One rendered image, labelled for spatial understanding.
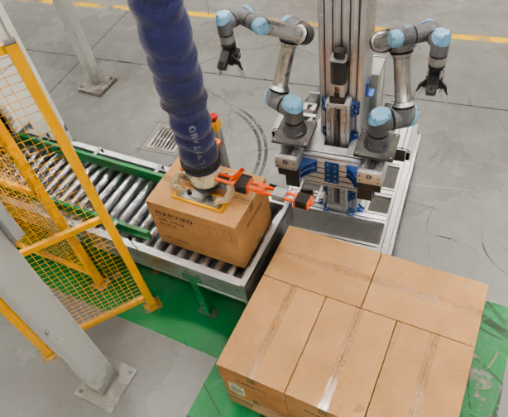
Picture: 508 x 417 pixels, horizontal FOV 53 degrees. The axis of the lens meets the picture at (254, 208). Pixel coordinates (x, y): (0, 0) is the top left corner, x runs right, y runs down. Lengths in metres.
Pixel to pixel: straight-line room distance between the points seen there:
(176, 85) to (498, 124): 3.21
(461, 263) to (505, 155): 1.18
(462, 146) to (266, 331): 2.52
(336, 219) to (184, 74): 1.79
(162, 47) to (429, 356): 1.96
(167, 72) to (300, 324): 1.49
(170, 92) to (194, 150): 0.37
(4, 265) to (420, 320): 2.06
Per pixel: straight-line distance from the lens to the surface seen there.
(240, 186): 2.72
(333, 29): 2.80
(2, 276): 2.46
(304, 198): 2.62
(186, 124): 2.52
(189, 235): 3.06
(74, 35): 5.53
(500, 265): 3.88
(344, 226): 3.64
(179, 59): 2.30
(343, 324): 2.85
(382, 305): 2.92
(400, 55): 2.78
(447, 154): 4.51
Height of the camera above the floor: 3.08
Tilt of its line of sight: 49 degrees down
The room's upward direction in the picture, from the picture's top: 11 degrees counter-clockwise
